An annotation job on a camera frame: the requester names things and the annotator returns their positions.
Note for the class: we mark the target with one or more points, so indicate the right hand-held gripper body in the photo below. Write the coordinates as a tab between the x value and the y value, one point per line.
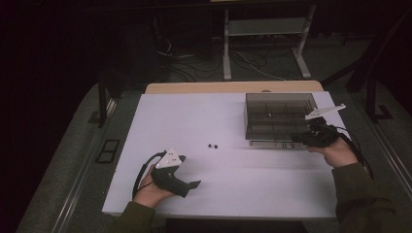
322	136

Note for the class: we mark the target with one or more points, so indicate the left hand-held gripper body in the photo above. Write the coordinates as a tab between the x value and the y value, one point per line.
168	179

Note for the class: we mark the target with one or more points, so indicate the smoky transparent storage box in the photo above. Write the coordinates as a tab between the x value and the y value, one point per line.
275	119

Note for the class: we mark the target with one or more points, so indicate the smoky transparent box drawer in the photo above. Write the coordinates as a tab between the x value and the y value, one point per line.
268	144

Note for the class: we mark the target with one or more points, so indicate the person's left hand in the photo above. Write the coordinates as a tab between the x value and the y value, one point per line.
149	194

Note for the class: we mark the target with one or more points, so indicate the person's right hand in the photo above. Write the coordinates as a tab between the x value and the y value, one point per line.
340	155

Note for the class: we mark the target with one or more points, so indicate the white board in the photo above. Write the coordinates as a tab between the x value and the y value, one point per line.
243	184

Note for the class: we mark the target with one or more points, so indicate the dark table grommet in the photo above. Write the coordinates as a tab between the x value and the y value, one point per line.
265	91

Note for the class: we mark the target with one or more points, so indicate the black upright stand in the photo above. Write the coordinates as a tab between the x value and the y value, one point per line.
103	100
372	103

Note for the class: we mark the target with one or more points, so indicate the wooden table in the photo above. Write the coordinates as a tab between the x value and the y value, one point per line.
210	87

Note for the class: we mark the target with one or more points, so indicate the grey metal stand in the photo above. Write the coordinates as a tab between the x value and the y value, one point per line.
265	26

